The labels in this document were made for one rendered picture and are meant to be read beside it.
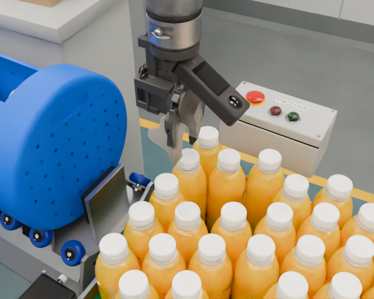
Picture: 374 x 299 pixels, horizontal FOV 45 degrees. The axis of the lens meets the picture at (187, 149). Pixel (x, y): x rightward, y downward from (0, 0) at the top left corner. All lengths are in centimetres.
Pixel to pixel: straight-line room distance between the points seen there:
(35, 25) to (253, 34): 252
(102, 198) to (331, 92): 229
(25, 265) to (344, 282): 59
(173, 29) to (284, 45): 278
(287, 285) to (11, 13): 86
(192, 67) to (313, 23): 291
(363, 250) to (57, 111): 49
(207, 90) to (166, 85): 7
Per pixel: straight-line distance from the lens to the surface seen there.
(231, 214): 69
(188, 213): 68
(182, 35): 60
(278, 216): 69
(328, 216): 71
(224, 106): 63
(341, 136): 261
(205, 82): 63
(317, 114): 88
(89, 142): 80
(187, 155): 77
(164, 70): 66
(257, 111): 86
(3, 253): 98
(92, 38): 119
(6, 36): 121
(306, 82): 299
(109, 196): 82
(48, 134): 71
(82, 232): 89
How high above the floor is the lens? 162
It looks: 43 degrees down
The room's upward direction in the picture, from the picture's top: straight up
